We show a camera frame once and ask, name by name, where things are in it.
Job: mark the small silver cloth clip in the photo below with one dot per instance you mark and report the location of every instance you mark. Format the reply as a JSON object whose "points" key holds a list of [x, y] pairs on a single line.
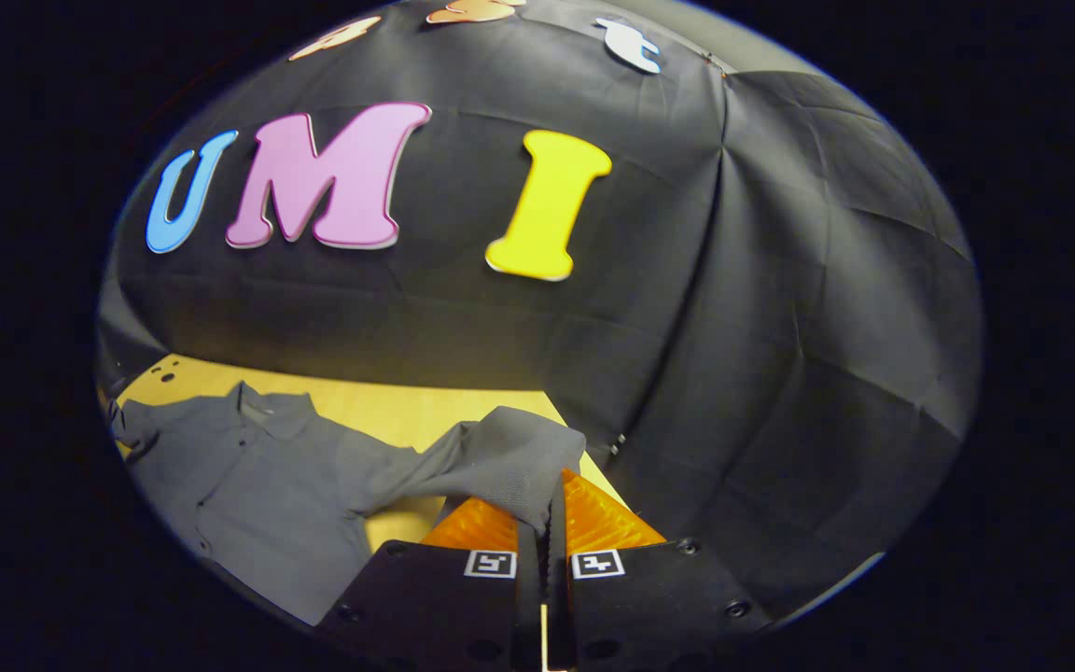
{"points": [[618, 444]]}

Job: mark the black backdrop cloth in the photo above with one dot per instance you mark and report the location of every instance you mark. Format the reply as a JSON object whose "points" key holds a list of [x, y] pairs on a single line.
{"points": [[780, 280]]}

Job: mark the grey button shirt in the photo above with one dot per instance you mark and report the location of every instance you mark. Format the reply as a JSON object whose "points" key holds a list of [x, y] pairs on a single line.
{"points": [[258, 485]]}

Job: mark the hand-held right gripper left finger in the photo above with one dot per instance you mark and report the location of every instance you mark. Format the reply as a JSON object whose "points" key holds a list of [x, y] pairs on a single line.
{"points": [[425, 597]]}

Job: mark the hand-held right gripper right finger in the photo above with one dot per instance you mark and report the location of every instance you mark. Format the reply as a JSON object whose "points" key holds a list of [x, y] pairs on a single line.
{"points": [[649, 597]]}

